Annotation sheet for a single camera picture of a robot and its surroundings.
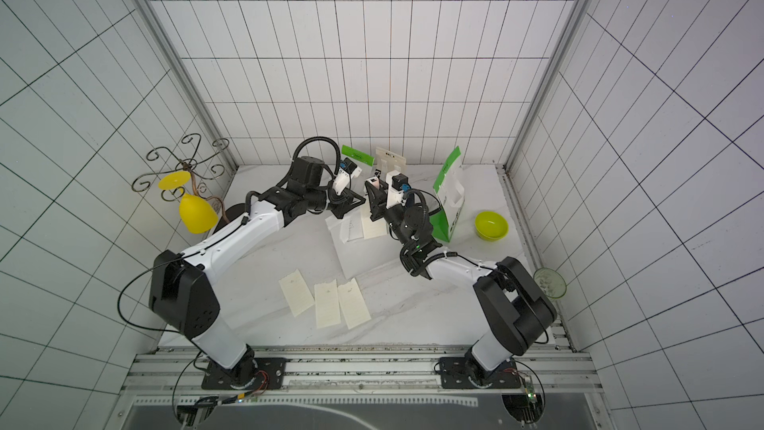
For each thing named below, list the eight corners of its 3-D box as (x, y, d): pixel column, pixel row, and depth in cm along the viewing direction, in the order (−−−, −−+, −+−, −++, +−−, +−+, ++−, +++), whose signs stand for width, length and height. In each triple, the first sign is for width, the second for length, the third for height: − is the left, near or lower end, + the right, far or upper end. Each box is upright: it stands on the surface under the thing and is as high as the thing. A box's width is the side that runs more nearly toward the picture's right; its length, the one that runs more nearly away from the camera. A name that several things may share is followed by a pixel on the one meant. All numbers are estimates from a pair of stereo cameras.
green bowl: (477, 243, 100) (481, 235, 96) (471, 219, 106) (475, 211, 102) (507, 243, 100) (512, 235, 96) (500, 219, 106) (504, 211, 102)
